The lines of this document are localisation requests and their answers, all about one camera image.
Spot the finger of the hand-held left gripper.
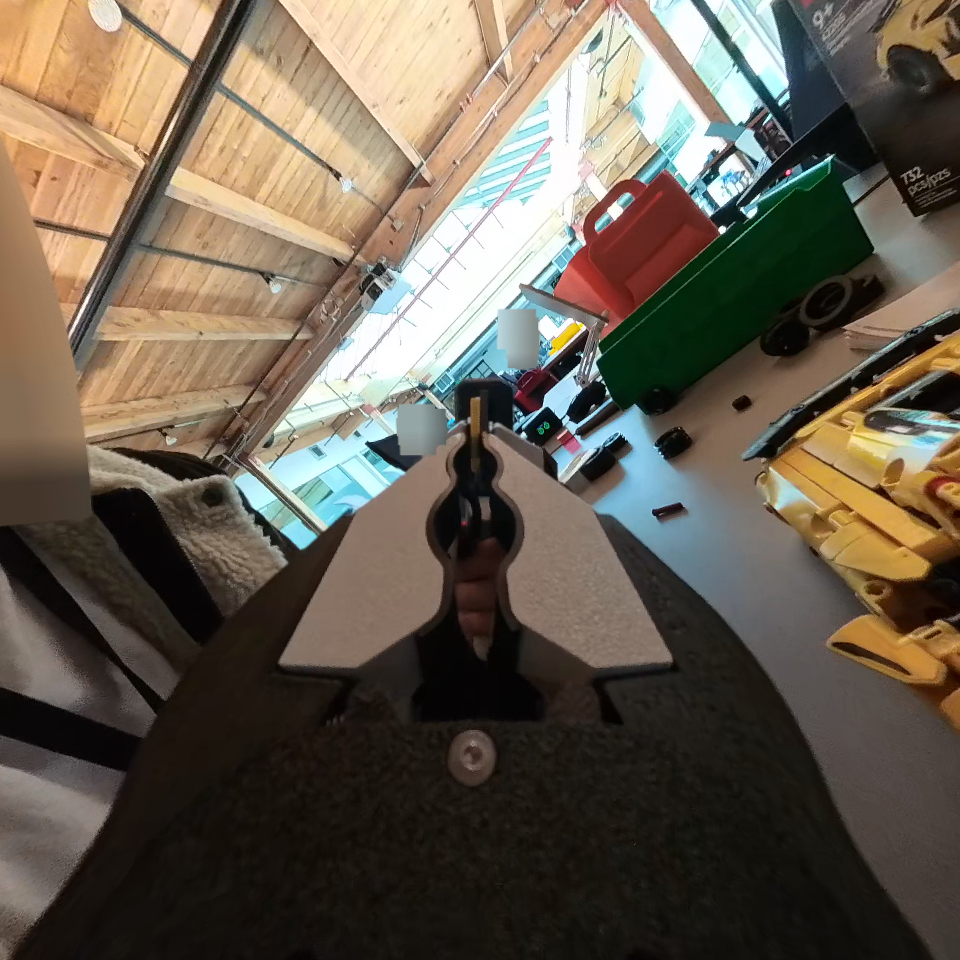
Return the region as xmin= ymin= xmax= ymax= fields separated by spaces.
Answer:
xmin=491 ymin=422 xmax=558 ymax=481

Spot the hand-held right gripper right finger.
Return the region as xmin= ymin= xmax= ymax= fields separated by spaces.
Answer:
xmin=480 ymin=433 xmax=675 ymax=689

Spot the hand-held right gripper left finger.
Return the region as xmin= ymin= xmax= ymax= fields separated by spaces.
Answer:
xmin=277 ymin=433 xmax=475 ymax=687

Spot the grey desk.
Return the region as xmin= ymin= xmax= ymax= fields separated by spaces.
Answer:
xmin=555 ymin=150 xmax=960 ymax=960

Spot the person's left hand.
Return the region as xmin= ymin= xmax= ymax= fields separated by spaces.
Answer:
xmin=453 ymin=536 xmax=502 ymax=663

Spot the ceiling mounted device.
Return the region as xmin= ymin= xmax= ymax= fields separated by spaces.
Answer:
xmin=358 ymin=258 xmax=399 ymax=312

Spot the red tote bag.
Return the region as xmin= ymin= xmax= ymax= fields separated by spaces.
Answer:
xmin=553 ymin=171 xmax=721 ymax=320

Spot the green plastic bin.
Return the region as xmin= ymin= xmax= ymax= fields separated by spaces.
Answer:
xmin=597 ymin=153 xmax=876 ymax=412

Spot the yellow toy brick car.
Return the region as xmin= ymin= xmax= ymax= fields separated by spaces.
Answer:
xmin=741 ymin=311 xmax=960 ymax=732

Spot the instruction booklet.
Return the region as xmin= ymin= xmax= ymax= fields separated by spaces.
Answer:
xmin=840 ymin=258 xmax=960 ymax=354

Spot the black office chair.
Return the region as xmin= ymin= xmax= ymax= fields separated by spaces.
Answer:
xmin=705 ymin=0 xmax=879 ymax=226

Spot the dark toy car box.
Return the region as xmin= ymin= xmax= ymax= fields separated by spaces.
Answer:
xmin=780 ymin=0 xmax=960 ymax=219

